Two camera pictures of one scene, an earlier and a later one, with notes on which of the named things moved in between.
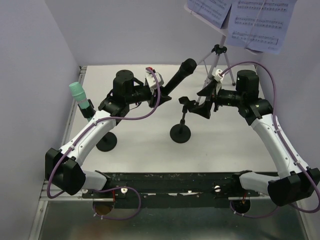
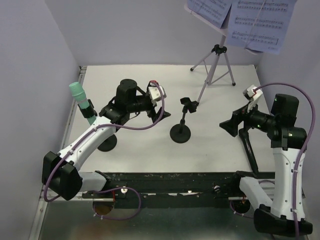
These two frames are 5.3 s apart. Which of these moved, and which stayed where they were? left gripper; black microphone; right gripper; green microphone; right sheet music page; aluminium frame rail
Moved: right gripper; left gripper; black microphone
Stayed: green microphone; aluminium frame rail; right sheet music page
